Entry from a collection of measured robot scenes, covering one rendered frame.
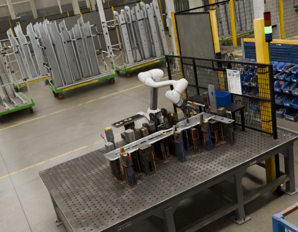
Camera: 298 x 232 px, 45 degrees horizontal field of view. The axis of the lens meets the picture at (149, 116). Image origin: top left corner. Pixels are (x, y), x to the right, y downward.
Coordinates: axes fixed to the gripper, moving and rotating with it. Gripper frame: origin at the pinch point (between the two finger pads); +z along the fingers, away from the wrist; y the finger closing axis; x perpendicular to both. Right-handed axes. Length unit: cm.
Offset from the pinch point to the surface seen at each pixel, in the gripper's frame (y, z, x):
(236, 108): -23, 37, -25
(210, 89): -9.8, 3.4, -35.2
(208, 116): -2.6, 17.8, -7.1
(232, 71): -30, 12, -60
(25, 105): 598, -122, -143
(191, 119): 10.0, 5.1, 1.5
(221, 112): -14.7, 25.1, -14.1
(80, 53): 635, -70, -395
